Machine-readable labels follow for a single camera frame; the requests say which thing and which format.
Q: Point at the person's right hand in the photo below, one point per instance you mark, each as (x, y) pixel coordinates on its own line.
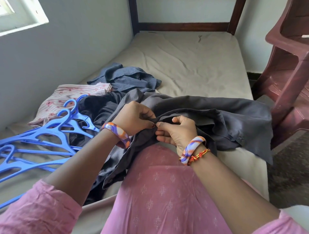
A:
(181, 135)

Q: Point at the dark wooden bed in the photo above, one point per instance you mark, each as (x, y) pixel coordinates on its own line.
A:
(183, 26)

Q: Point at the grey button shirt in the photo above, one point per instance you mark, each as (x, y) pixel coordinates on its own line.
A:
(231, 118)

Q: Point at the striped white purple bangle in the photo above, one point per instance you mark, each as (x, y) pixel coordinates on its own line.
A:
(193, 147)

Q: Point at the maroon plastic chair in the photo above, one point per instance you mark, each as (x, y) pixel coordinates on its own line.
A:
(289, 82)

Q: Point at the white trousers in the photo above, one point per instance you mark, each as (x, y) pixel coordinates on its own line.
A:
(297, 216)

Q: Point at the pile of blue hangers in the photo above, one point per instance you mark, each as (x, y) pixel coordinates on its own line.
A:
(34, 140)

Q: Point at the white framed window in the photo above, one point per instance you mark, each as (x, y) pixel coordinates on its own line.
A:
(24, 17)

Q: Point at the person's left hand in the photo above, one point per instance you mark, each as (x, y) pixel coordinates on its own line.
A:
(133, 118)

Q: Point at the bed with beige sheet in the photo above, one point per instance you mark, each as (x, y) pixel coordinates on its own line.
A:
(193, 62)

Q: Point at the blue striped shirt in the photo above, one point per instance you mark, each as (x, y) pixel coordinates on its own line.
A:
(125, 77)

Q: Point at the pink floral striped garment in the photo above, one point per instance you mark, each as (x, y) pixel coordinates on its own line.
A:
(67, 99)

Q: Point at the person's right forearm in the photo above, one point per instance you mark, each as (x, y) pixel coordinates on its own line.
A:
(231, 193)

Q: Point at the striped orange purple bangle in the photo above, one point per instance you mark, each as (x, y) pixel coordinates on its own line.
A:
(118, 132)

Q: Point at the person's left forearm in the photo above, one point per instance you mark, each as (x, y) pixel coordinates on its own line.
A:
(82, 166)

